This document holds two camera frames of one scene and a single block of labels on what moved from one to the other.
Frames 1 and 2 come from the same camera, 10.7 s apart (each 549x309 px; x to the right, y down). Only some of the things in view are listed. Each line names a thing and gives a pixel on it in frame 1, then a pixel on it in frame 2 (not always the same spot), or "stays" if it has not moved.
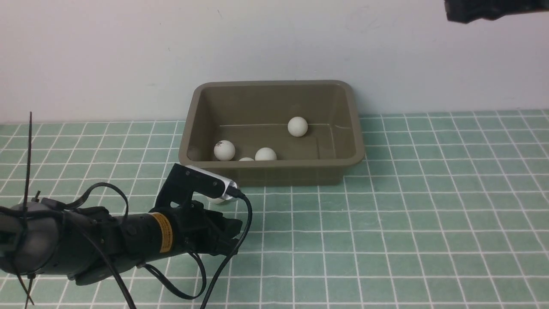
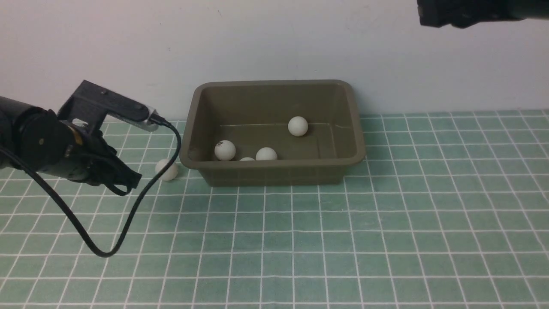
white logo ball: (215, 200) -> (170, 173)
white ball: (265, 153) stays
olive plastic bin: (253, 115) stays
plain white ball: (297, 126) stays
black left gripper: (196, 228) -> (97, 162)
